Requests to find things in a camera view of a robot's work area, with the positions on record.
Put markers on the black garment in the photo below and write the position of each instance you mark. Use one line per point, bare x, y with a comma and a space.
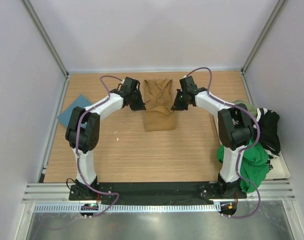
269, 139

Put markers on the white laundry tray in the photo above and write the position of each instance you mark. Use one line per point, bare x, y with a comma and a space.
280, 169

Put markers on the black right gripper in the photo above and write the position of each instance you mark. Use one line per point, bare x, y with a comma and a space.
177, 105

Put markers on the left aluminium frame post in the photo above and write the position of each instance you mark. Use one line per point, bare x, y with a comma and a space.
43, 33

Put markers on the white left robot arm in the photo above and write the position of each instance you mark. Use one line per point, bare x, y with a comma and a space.
83, 130

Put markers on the aluminium frame post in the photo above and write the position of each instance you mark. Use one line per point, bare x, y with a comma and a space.
43, 33
273, 16

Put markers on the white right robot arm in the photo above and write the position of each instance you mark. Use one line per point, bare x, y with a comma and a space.
235, 129

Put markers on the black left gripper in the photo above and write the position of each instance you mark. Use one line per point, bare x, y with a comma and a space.
141, 105

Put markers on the right aluminium frame post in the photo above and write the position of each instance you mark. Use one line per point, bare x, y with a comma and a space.
273, 16

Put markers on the tan garment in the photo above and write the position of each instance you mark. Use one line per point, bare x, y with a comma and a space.
158, 98

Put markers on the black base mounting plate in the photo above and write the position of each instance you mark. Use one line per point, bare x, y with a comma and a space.
166, 193

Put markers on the white slotted cable duct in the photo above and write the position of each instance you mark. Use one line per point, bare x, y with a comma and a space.
92, 208

